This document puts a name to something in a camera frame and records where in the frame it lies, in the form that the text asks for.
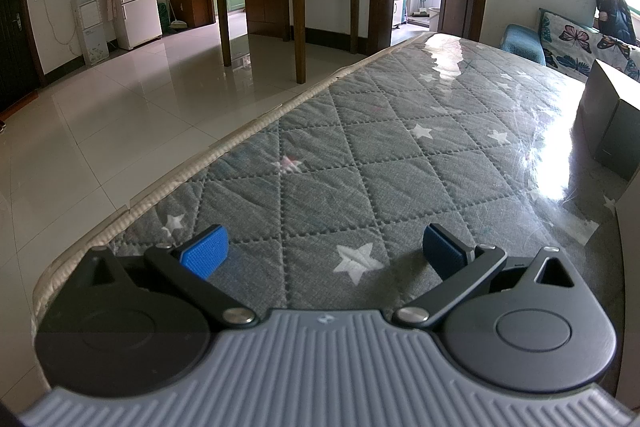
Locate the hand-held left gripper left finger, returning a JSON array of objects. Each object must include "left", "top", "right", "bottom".
[{"left": 75, "top": 224, "right": 260, "bottom": 327}]

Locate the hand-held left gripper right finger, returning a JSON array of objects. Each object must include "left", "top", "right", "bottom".
[{"left": 391, "top": 223, "right": 581, "bottom": 328}]

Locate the grey quilted star table cover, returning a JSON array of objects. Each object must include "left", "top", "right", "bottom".
[{"left": 31, "top": 32, "right": 632, "bottom": 348}]

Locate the blue sofa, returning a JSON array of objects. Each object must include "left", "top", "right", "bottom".
[{"left": 500, "top": 23, "right": 547, "bottom": 65}]

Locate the broom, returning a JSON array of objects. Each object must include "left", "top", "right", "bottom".
[{"left": 162, "top": 0, "right": 188, "bottom": 30}]

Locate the white water dispenser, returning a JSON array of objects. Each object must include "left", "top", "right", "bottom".
[{"left": 70, "top": 0, "right": 111, "bottom": 68}]

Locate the butterfly print cushion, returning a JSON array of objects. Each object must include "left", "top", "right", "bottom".
[
  {"left": 537, "top": 7, "right": 601, "bottom": 75},
  {"left": 592, "top": 32, "right": 640, "bottom": 82}
]

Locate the dark brown entrance door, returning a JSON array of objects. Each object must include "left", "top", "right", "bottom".
[{"left": 0, "top": 0, "right": 47, "bottom": 114}]

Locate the black backpack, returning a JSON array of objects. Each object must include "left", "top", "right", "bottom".
[{"left": 595, "top": 0, "right": 640, "bottom": 48}]

